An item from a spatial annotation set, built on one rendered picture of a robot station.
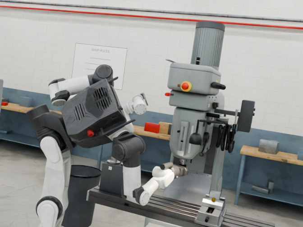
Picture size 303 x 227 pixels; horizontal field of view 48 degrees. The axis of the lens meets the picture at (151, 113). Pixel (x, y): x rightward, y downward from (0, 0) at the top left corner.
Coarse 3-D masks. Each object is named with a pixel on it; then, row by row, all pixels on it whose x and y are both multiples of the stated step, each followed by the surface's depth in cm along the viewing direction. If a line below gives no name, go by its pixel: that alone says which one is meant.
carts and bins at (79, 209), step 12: (72, 168) 413; (84, 168) 419; (96, 168) 414; (72, 180) 375; (84, 180) 375; (96, 180) 387; (72, 192) 376; (84, 192) 378; (72, 204) 378; (84, 204) 381; (72, 216) 380; (84, 216) 385
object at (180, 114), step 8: (176, 112) 209; (184, 112) 207; (192, 112) 206; (200, 112) 206; (176, 120) 209; (184, 120) 207; (192, 120) 206; (176, 128) 209; (192, 128) 206; (200, 128) 207; (176, 136) 209; (176, 144) 209; (192, 144) 206; (176, 152) 210; (192, 152) 207
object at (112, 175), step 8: (104, 168) 228; (112, 168) 227; (120, 168) 226; (104, 176) 228; (112, 176) 227; (120, 176) 226; (104, 184) 229; (112, 184) 227; (120, 184) 226; (112, 192) 228; (120, 192) 227
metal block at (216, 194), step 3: (210, 192) 210; (213, 192) 210; (216, 192) 211; (219, 192) 212; (210, 195) 210; (213, 195) 210; (216, 195) 209; (219, 195) 209; (216, 198) 209; (219, 198) 209
